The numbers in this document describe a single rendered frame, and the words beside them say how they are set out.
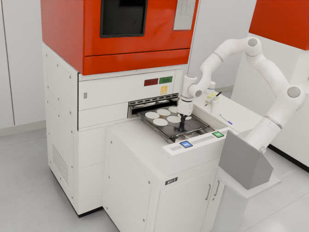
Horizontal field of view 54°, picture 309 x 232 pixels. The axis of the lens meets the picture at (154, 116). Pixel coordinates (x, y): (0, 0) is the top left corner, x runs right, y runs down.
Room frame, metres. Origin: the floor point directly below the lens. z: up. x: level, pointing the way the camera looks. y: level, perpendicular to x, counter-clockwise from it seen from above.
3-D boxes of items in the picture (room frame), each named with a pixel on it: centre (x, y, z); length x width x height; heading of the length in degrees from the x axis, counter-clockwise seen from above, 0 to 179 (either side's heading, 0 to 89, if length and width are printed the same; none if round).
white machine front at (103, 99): (1.93, 0.16, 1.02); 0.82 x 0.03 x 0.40; 129
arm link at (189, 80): (1.85, -0.20, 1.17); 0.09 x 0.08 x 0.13; 30
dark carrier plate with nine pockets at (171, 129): (1.88, -0.13, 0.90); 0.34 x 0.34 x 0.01; 39
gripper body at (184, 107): (1.85, -0.20, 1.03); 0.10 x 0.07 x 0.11; 70
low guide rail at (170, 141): (1.76, -0.07, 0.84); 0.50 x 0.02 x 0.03; 39
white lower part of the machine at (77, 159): (2.20, 0.37, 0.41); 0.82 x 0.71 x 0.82; 129
